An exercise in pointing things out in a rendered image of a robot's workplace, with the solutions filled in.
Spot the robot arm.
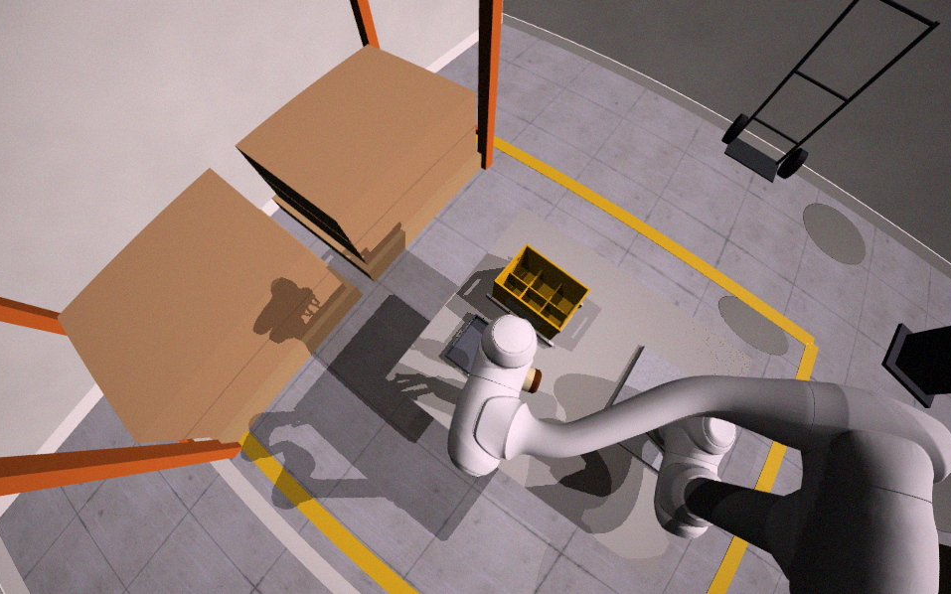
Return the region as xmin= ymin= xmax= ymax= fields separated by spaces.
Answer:
xmin=447 ymin=314 xmax=951 ymax=594

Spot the brown glass bottle with cream label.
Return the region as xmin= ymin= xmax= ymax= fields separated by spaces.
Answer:
xmin=521 ymin=367 xmax=542 ymax=393

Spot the dark olive open-top crate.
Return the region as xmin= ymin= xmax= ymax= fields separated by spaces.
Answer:
xmin=492 ymin=244 xmax=590 ymax=340

